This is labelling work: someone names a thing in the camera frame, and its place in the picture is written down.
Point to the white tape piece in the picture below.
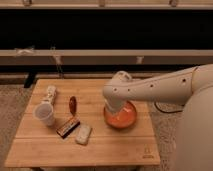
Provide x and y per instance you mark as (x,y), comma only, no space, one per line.
(24,51)

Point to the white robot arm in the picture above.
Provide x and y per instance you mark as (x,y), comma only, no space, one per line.
(192,88)

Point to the brown oval object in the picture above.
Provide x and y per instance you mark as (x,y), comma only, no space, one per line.
(73,105)

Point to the long metal shelf rail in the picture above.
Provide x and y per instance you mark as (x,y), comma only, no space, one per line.
(109,57)

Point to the orange ceramic bowl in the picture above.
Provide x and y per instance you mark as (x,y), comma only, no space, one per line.
(125,118)

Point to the clear plastic cup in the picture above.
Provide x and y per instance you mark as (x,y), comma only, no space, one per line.
(44,113)

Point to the white snack packet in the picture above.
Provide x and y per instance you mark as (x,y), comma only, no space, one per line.
(83,134)

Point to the dark chocolate bar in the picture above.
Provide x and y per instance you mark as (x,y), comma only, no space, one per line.
(68,127)

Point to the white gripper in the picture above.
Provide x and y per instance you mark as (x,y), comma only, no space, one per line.
(114,106)

